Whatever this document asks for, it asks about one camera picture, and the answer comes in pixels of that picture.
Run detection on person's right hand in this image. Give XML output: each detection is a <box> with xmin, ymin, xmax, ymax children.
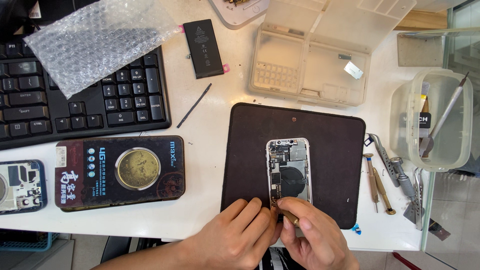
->
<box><xmin>276</xmin><ymin>196</ymin><xmax>361</xmax><ymax>270</ymax></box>

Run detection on person's left hand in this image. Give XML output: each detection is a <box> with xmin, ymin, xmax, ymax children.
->
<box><xmin>185</xmin><ymin>197</ymin><xmax>283</xmax><ymax>270</ymax></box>

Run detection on brass precision screwdriver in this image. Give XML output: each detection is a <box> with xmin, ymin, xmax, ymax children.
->
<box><xmin>273</xmin><ymin>202</ymin><xmax>301</xmax><ymax>227</ymax></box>

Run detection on silver phone chassis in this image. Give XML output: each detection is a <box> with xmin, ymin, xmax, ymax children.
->
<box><xmin>266</xmin><ymin>138</ymin><xmax>313</xmax><ymax>222</ymax></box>

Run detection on person's black printed shirt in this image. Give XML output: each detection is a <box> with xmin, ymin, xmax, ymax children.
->
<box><xmin>258</xmin><ymin>247</ymin><xmax>301</xmax><ymax>270</ymax></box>

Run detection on black work mat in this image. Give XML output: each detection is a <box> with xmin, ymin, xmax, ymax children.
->
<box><xmin>220</xmin><ymin>102</ymin><xmax>367</xmax><ymax>230</ymax></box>

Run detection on brass screwdriver with gold cap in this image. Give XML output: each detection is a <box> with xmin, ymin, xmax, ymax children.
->
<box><xmin>372</xmin><ymin>167</ymin><xmax>397</xmax><ymax>216</ymax></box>

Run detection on brass screwdriver with silver cap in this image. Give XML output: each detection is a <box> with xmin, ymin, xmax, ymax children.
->
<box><xmin>362</xmin><ymin>153</ymin><xmax>380</xmax><ymax>214</ymax></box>

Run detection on flat metal scraper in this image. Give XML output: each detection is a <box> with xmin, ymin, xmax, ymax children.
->
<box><xmin>403</xmin><ymin>200</ymin><xmax>424</xmax><ymax>226</ymax></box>

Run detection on grey knurled screwdriver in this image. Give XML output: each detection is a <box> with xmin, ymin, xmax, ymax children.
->
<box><xmin>390</xmin><ymin>157</ymin><xmax>418</xmax><ymax>203</ymax></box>

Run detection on curved silver tweezers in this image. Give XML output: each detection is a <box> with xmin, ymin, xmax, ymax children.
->
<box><xmin>367</xmin><ymin>133</ymin><xmax>401</xmax><ymax>188</ymax></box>

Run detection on straight silver tweezers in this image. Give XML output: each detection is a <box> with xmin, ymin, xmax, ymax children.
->
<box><xmin>413</xmin><ymin>167</ymin><xmax>425</xmax><ymax>231</ymax></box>

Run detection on black battery tin box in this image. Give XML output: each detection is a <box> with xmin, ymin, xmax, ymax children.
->
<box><xmin>55</xmin><ymin>135</ymin><xmax>186</xmax><ymax>212</ymax></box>

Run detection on thin black adhesive strip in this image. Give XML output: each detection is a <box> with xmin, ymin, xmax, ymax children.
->
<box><xmin>176</xmin><ymin>83</ymin><xmax>212</xmax><ymax>129</ymax></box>

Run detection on black labelled tool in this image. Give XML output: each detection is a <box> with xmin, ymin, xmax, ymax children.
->
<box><xmin>399</xmin><ymin>112</ymin><xmax>432</xmax><ymax>129</ymax></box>

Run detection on clear plastic container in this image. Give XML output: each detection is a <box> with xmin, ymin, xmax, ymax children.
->
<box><xmin>389</xmin><ymin>68</ymin><xmax>474</xmax><ymax>173</ymax></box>

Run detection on small silver metal plate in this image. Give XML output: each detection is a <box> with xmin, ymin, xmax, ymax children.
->
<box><xmin>344</xmin><ymin>61</ymin><xmax>364</xmax><ymax>80</ymax></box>

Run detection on translucent plastic parts organizer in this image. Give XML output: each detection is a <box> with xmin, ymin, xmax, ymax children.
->
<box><xmin>248</xmin><ymin>0</ymin><xmax>418</xmax><ymax>110</ymax></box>

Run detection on black phone battery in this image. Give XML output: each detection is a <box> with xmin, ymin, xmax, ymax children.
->
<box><xmin>178</xmin><ymin>19</ymin><xmax>230</xmax><ymax>80</ymax></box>

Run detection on blue plastic basket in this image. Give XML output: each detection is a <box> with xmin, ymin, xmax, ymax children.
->
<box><xmin>0</xmin><ymin>232</ymin><xmax>61</xmax><ymax>252</ymax></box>

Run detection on black computer keyboard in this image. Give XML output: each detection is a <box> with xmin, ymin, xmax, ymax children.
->
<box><xmin>0</xmin><ymin>34</ymin><xmax>172</xmax><ymax>151</ymax></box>

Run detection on opened blue phone chassis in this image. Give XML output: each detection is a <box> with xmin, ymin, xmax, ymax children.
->
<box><xmin>0</xmin><ymin>160</ymin><xmax>48</xmax><ymax>215</ymax></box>

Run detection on white tray with brass parts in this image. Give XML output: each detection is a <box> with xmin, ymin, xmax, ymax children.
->
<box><xmin>208</xmin><ymin>0</ymin><xmax>271</xmax><ymax>30</ymax></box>

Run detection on clear bubble wrap sheet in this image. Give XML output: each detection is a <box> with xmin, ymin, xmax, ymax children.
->
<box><xmin>23</xmin><ymin>0</ymin><xmax>182</xmax><ymax>100</ymax></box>

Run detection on black device with white label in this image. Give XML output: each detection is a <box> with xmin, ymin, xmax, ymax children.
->
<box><xmin>0</xmin><ymin>0</ymin><xmax>99</xmax><ymax>43</ymax></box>

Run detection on black chair frame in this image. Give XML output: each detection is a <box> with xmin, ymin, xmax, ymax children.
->
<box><xmin>100</xmin><ymin>236</ymin><xmax>167</xmax><ymax>264</ymax></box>

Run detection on silver handled pry tool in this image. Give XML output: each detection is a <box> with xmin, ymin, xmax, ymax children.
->
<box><xmin>419</xmin><ymin>72</ymin><xmax>470</xmax><ymax>158</ymax></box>

